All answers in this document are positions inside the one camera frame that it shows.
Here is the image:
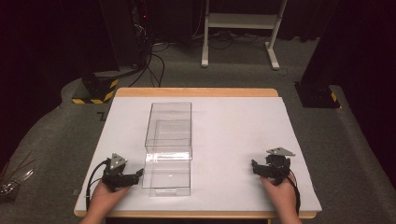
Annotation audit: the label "clear plastic drawer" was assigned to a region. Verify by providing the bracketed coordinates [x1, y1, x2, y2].
[141, 145, 192, 198]

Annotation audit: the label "right hand-held gripper cable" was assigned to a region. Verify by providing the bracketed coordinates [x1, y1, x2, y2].
[287, 169, 303, 217]

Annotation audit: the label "white table sheet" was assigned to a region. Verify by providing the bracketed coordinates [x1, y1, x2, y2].
[75, 95, 323, 214]

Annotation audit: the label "left hand-held gripper cable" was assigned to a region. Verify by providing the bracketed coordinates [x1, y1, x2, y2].
[85, 159, 111, 211]

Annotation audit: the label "wooden table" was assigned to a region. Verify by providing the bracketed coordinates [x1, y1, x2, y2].
[73, 87, 318, 220]

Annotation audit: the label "black hazard-striped stand base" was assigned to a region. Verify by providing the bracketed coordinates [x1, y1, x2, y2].
[293, 81, 341, 109]
[71, 70, 120, 105]

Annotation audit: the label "dark curtain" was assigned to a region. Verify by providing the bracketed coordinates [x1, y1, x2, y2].
[300, 0, 396, 175]

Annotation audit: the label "hand-held gripper cable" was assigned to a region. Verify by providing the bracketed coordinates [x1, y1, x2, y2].
[287, 169, 303, 217]
[85, 159, 111, 211]

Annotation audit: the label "black equipment column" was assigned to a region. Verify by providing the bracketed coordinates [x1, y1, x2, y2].
[98, 0, 154, 73]

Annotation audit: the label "white metal stand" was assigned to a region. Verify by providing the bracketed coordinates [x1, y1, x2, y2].
[201, 0, 289, 71]

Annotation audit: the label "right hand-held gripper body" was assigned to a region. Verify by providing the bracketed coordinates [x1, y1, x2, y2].
[262, 147, 296, 187]

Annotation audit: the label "black floor cables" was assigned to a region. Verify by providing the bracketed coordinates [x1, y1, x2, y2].
[128, 41, 171, 89]

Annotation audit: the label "person's right hand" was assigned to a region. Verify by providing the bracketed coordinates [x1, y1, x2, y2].
[260, 173, 299, 217]

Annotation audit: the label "cable bundle under white stand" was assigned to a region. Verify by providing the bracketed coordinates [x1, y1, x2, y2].
[190, 28, 273, 50]

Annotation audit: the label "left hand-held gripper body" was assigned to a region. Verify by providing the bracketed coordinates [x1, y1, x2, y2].
[102, 152, 135, 192]

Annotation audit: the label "clear plastic drawer case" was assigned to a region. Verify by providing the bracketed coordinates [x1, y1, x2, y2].
[144, 101, 193, 161]

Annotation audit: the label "metal tripod legs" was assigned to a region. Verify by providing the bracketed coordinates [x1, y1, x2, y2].
[0, 150, 35, 201]

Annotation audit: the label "person's left hand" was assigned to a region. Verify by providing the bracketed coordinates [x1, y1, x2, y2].
[88, 180, 132, 217]

